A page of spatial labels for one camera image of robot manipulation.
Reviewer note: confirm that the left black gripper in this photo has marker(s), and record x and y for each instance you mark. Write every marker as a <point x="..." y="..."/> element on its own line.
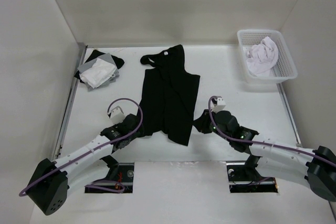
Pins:
<point x="134" y="137"/>

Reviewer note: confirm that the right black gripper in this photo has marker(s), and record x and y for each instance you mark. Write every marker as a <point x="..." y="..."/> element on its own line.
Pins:
<point x="201" y="123"/>

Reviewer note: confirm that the black tank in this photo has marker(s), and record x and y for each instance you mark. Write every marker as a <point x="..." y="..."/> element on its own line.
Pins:
<point x="119" y="61"/>
<point x="169" y="95"/>

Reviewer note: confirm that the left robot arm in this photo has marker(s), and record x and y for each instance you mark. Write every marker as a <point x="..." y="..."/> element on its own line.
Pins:
<point x="53" y="181"/>

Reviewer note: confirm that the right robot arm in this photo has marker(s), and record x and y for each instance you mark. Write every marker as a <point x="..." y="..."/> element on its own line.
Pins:
<point x="314" y="169"/>

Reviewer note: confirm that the folded white tank top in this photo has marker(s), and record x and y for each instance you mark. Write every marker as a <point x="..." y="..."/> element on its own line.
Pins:
<point x="99" y="73"/>

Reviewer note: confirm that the folded black tank top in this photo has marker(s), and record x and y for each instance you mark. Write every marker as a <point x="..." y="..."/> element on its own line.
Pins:
<point x="119" y="61"/>

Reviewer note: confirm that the folded grey tank top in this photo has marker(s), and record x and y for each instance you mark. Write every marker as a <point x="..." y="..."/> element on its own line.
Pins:
<point x="112" y="79"/>

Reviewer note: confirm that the white tank top in basket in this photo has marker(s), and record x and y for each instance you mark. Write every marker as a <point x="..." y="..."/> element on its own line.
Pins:
<point x="261" y="58"/>

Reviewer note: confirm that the white plastic basket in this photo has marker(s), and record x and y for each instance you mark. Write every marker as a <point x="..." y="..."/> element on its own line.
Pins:
<point x="284" y="69"/>

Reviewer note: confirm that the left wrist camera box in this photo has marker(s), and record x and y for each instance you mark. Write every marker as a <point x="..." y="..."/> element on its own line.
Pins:
<point x="116" y="115"/>

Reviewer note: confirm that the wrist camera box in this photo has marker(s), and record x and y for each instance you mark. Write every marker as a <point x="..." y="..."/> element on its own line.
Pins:
<point x="218" y="104"/>
<point x="116" y="115"/>

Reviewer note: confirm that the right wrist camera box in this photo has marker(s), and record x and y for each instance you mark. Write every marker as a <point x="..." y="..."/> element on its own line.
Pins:
<point x="218" y="104"/>

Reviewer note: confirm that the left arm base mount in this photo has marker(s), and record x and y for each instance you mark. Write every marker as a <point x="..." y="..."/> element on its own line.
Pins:
<point x="119" y="179"/>

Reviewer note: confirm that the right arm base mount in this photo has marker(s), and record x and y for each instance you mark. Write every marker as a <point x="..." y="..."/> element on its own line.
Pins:
<point x="243" y="178"/>

